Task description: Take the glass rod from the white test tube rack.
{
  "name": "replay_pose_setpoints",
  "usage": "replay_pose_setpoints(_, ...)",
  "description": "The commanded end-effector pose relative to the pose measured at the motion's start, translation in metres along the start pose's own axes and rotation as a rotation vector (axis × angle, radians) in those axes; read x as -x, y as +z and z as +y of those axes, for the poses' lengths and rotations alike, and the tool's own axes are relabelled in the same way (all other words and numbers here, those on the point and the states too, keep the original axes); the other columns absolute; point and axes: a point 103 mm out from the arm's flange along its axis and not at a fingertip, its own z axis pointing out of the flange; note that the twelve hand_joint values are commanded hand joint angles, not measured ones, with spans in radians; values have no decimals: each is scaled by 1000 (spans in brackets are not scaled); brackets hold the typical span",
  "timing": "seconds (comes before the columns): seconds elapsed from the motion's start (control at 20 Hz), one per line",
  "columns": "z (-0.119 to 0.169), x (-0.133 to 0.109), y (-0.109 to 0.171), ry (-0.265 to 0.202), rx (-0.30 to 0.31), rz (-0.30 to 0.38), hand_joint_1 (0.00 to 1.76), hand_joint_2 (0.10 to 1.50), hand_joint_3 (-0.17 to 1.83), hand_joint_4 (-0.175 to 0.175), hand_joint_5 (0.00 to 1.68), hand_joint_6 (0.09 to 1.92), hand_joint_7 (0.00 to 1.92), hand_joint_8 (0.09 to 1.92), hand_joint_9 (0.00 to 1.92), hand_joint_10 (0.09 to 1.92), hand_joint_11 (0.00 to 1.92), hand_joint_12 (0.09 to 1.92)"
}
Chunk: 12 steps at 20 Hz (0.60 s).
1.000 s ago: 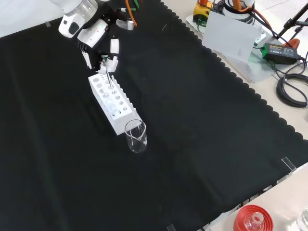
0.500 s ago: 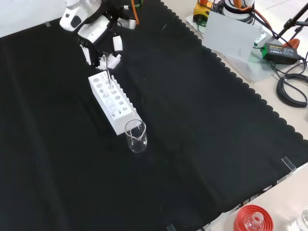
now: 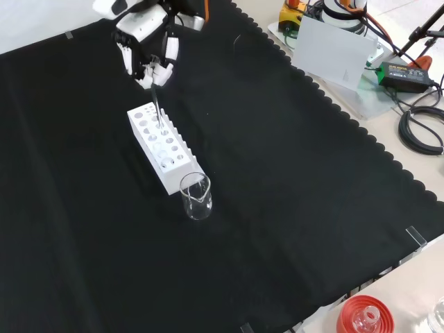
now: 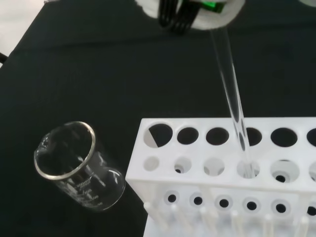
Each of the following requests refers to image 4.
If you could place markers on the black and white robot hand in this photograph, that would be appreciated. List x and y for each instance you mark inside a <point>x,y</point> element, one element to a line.
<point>212,17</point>

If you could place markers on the white test tube rack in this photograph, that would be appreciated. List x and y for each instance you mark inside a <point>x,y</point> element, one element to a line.
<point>197,182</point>

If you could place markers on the black bench cloth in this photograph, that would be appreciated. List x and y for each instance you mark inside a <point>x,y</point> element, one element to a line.
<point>98,86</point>

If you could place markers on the clear glass beaker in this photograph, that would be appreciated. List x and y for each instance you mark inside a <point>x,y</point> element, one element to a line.
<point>98,190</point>

